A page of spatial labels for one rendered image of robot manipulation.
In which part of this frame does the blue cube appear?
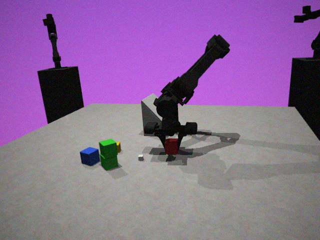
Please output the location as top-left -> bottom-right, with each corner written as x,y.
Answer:
80,147 -> 101,166

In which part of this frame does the yellow block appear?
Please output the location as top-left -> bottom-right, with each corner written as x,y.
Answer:
116,142 -> 121,153

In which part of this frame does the green block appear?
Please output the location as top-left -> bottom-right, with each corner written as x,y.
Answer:
98,139 -> 118,159
99,154 -> 118,171

